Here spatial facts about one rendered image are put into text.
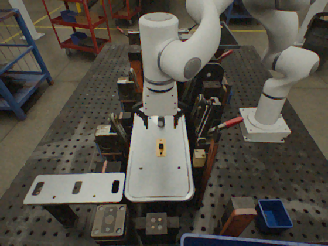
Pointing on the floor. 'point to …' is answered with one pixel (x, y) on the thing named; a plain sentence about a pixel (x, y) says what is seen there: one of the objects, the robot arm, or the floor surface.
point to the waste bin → (317, 37)
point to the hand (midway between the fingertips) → (160, 124)
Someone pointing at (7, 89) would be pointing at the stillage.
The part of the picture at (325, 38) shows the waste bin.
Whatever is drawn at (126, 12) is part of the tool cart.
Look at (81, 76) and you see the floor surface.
